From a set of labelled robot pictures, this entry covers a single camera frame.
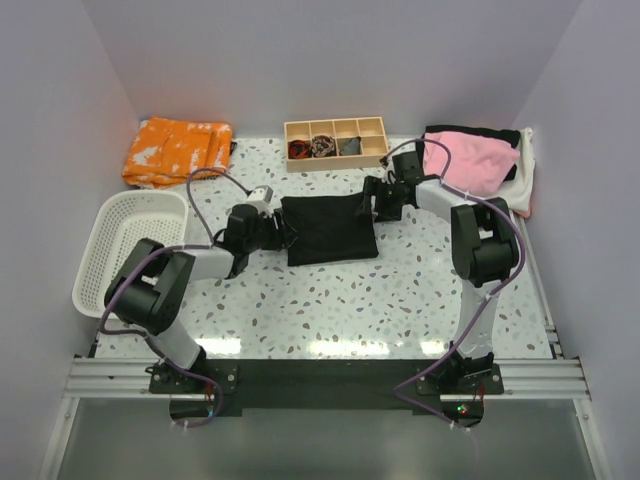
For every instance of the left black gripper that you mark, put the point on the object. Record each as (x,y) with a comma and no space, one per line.
(279,235)

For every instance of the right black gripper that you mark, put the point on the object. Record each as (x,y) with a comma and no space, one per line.
(374,186)

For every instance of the black t-shirt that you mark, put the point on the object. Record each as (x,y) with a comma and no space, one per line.
(478,131)
(328,229)

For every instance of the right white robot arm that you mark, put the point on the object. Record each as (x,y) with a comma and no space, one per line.
(486,250)

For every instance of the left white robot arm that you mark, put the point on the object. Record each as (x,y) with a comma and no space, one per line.
(145,296)

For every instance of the grey folded sock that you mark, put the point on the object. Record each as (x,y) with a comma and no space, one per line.
(351,146)

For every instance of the wooden compartment tray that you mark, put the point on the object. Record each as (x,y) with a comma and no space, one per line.
(371,130)

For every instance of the brown patterned rolled sock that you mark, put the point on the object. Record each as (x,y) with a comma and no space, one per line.
(323,146)

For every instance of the orange black rolled sock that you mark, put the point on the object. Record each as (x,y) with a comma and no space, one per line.
(299,149)

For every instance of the pink folded t-shirt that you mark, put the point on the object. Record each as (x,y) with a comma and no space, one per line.
(476,164)

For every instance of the orange white folded cloth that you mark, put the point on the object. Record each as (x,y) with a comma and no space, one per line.
(165,152)

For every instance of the white plastic perforated basket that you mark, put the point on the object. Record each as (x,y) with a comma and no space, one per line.
(121,222)

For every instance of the white folded t-shirt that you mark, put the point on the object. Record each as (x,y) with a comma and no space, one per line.
(517,192)

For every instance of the black folded t-shirt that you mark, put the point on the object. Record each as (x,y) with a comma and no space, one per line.
(478,131)

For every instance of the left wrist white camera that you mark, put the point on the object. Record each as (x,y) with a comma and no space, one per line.
(260,194)

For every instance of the black mounting base plate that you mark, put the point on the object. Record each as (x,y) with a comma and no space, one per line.
(228,388)

